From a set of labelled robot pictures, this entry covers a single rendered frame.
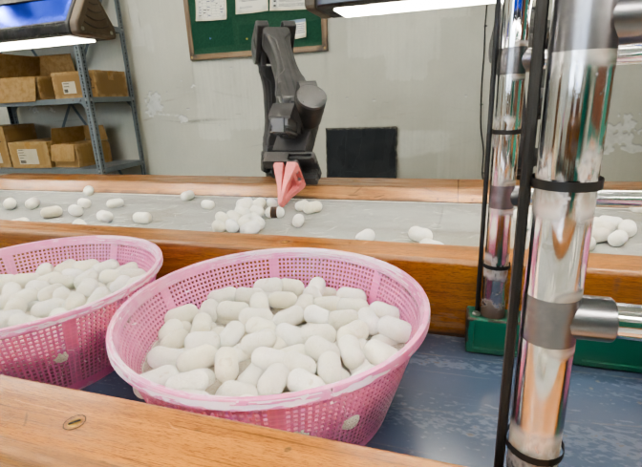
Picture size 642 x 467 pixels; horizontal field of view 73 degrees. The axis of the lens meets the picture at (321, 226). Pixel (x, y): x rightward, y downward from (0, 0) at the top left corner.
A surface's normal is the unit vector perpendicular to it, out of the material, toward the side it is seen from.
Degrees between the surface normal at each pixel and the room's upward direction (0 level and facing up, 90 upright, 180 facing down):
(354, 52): 90
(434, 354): 0
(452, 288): 90
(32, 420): 0
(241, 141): 90
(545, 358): 90
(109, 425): 0
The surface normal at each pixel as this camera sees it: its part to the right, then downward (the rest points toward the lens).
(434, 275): -0.29, 0.29
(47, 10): -0.27, -0.27
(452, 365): -0.04, -0.96
